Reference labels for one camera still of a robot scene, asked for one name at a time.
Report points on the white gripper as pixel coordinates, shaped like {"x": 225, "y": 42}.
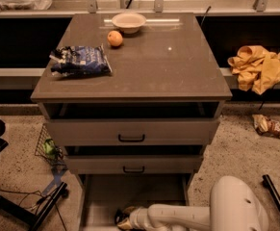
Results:
{"x": 136, "y": 218}

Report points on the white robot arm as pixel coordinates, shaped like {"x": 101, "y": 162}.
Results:
{"x": 233, "y": 207}

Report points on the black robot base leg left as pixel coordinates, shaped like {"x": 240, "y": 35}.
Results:
{"x": 44, "y": 206}

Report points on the open bottom drawer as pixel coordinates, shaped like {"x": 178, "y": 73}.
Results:
{"x": 104, "y": 195}

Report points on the grey drawer cabinet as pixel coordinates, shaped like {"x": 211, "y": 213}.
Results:
{"x": 165, "y": 71}

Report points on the black bar on floor right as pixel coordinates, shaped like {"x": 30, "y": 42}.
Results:
{"x": 267, "y": 182}

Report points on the blue chip bag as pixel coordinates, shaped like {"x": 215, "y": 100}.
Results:
{"x": 80, "y": 61}

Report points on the brown snack bag on floor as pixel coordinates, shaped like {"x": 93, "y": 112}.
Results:
{"x": 265, "y": 126}

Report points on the orange fruit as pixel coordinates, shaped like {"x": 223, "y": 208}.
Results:
{"x": 114, "y": 38}

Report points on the white paper bowl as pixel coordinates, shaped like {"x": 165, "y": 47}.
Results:
{"x": 128, "y": 23}

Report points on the yellow crumpled cloth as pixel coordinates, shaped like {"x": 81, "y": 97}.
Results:
{"x": 257, "y": 68}

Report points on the middle drawer with black handle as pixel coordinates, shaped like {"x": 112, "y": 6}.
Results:
{"x": 138, "y": 164}

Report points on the drawer with black handle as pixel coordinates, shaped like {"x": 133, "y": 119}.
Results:
{"x": 138, "y": 164}
{"x": 89, "y": 132}

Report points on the wire basket with green item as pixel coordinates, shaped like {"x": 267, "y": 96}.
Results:
{"x": 47, "y": 150}

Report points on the top drawer with black handle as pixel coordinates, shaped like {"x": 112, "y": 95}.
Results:
{"x": 89, "y": 132}

